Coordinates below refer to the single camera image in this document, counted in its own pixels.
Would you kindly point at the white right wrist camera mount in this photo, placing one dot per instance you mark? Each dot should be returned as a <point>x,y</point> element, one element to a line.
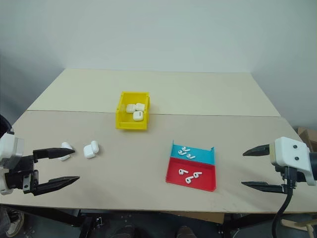
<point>288,151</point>

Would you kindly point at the light wooden frame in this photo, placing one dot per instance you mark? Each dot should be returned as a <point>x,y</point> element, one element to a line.
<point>297,223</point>

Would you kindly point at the white grey sneaker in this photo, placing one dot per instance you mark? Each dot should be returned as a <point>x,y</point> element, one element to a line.
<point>15,224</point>

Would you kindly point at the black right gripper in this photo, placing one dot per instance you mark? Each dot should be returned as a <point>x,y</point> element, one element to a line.
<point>301,177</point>

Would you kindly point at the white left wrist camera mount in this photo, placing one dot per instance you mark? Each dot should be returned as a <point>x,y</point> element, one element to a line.
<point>7,146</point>

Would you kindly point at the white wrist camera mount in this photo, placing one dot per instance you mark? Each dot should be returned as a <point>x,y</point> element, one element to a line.
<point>7,146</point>
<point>288,151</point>

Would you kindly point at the yellow plastic bin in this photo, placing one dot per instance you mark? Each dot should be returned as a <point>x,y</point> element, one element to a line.
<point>131,125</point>

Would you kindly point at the white earbud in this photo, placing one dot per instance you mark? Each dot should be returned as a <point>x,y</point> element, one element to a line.
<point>188,180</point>
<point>190,156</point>
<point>197,174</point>
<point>182,172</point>
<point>181,153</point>
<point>184,149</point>

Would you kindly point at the blue and red tray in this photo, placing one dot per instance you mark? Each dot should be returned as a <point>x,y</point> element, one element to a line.
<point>200,179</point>

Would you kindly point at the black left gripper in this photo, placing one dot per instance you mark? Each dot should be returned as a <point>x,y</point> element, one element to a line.
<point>17,177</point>

